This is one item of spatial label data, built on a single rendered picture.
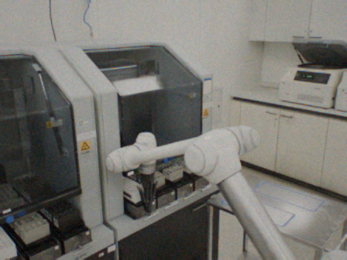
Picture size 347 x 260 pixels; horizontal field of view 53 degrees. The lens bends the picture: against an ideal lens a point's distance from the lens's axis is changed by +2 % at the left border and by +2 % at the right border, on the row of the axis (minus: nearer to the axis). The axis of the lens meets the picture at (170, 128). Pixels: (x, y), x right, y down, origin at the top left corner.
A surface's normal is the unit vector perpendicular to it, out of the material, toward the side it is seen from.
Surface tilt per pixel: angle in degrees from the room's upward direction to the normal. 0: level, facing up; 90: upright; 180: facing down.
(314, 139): 90
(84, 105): 90
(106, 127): 90
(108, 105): 90
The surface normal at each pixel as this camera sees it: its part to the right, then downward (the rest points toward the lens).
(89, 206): 0.68, 0.22
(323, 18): -0.73, 0.22
